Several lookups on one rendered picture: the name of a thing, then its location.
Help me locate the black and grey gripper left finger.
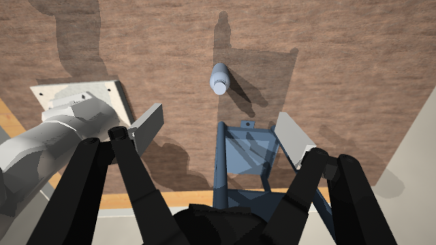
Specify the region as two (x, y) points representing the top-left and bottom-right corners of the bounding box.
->
(26, 103), (190, 245)

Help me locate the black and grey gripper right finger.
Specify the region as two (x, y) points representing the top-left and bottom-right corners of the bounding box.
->
(255, 112), (398, 245)

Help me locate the dark blue shelving unit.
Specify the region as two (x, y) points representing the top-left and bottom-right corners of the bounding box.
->
(213, 120), (337, 244)

